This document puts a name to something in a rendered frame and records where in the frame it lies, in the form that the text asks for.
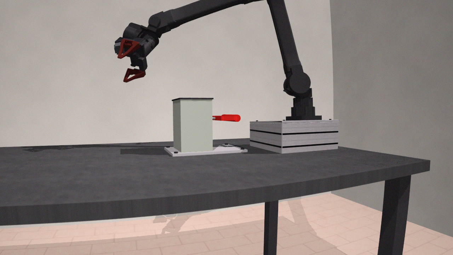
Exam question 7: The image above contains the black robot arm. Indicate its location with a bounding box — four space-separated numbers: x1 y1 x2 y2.
114 0 322 120

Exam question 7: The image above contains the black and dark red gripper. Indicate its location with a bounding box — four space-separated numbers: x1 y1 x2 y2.
117 38 152 83

